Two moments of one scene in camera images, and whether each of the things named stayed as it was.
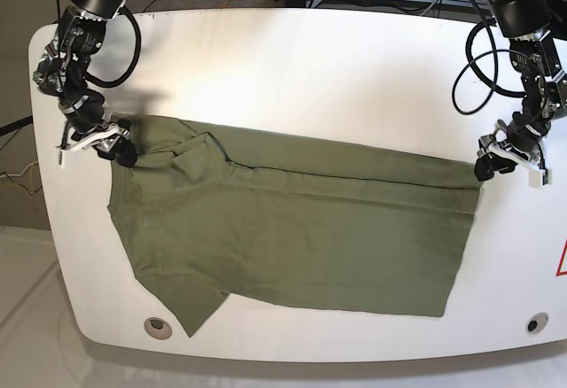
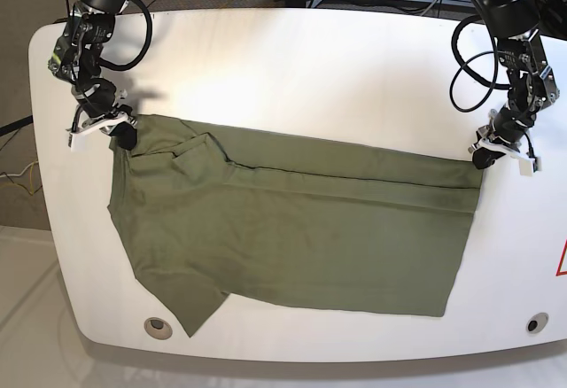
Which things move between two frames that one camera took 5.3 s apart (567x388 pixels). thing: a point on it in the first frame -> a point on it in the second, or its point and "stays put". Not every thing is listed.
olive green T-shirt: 208,212 stays put
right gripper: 518,140 -> 506,130
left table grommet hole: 157,328 stays put
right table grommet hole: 537,322 stays put
